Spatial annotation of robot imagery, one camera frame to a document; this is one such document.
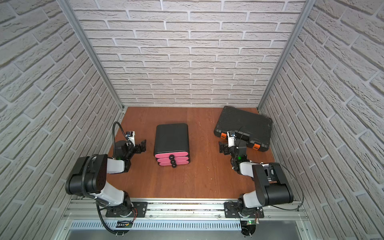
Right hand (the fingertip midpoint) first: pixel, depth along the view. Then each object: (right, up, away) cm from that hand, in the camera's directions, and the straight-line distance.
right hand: (228, 140), depth 94 cm
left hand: (-58, +2, +1) cm, 58 cm away
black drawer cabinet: (-35, +3, -11) cm, 37 cm away
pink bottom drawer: (-34, -13, -9) cm, 38 cm away
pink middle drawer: (-34, -10, -13) cm, 38 cm away
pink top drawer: (-34, -6, -17) cm, 38 cm away
